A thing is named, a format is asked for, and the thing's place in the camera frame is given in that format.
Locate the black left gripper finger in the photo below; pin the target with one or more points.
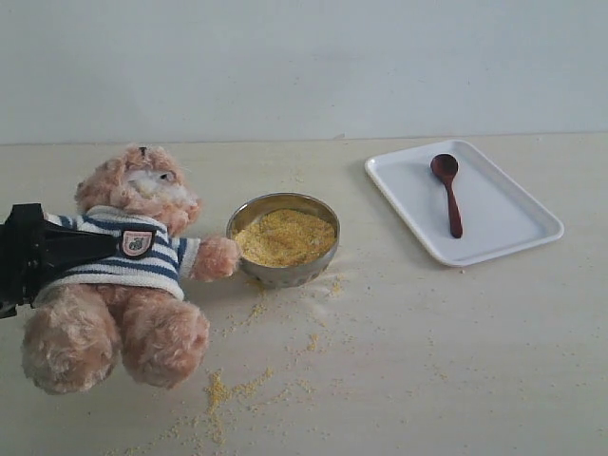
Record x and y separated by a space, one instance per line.
64 248

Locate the steel bowl of yellow millet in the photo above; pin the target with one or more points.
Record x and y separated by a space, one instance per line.
287 239

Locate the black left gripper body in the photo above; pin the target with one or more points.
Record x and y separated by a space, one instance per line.
21 255

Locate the tan teddy bear striped sweater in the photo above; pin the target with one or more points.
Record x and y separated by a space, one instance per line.
129 307

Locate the dark red wooden spoon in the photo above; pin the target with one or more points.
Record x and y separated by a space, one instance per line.
445 168

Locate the white rectangular plastic tray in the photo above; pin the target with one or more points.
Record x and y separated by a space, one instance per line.
499 217

